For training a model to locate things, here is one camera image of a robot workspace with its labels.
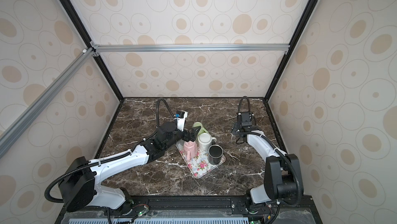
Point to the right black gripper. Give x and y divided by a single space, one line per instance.
235 128

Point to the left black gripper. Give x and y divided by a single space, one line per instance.
192 136

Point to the pink ceramic mug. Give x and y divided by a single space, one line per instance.
191 150

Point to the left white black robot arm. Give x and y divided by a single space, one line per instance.
81 185

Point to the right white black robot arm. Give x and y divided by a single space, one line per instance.
283 181

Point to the light green ceramic mug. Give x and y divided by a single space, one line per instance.
202 128

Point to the white ceramic mug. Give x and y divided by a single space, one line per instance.
205 141

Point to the black metal cup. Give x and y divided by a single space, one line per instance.
215 154

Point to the floral rectangular serving tray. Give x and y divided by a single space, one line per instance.
199 166

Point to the green circuit board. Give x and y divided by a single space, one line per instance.
139 210

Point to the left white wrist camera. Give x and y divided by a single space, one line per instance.
180 118

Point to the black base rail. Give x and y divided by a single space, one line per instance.
200 210

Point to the back aluminium frame bar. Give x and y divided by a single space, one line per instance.
192 48

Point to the aluminium frame bar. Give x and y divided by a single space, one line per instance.
19 126
192 48

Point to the left aluminium frame bar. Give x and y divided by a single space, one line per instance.
19 126

